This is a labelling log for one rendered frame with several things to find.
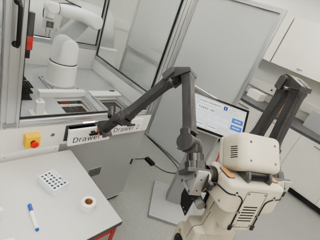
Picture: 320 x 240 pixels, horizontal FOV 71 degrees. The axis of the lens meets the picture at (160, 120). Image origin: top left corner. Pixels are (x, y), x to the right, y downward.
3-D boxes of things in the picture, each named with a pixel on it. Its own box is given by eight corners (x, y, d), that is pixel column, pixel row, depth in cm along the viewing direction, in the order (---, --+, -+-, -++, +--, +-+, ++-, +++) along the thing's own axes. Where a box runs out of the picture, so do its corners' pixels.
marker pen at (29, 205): (39, 231, 92) (39, 228, 91) (35, 232, 91) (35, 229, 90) (31, 205, 100) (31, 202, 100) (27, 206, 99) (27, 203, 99)
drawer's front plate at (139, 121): (140, 130, 179) (144, 118, 175) (109, 135, 158) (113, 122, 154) (138, 129, 180) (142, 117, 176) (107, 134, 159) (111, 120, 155)
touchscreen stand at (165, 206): (192, 232, 214) (245, 145, 171) (147, 216, 211) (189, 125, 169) (191, 194, 259) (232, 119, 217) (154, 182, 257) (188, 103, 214)
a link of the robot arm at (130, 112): (175, 71, 110) (185, 82, 118) (171, 64, 113) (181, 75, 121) (112, 122, 121) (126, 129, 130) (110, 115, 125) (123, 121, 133)
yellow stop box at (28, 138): (40, 147, 122) (42, 136, 119) (25, 150, 117) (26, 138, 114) (37, 142, 125) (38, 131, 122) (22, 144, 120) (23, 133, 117)
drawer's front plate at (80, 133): (108, 139, 154) (113, 125, 150) (67, 146, 133) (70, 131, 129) (107, 137, 155) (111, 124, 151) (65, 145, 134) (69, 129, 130)
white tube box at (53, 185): (67, 188, 115) (69, 183, 113) (53, 196, 108) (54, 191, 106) (52, 174, 119) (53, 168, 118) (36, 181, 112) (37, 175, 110)
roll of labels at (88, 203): (76, 205, 108) (78, 199, 107) (89, 199, 113) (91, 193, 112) (84, 215, 105) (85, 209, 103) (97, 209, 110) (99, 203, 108)
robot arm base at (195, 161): (188, 170, 84) (215, 174, 89) (187, 149, 88) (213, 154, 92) (177, 175, 92) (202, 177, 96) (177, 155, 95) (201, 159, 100)
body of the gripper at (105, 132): (105, 121, 140) (112, 116, 135) (111, 136, 138) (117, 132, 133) (96, 122, 135) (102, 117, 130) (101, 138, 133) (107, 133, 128)
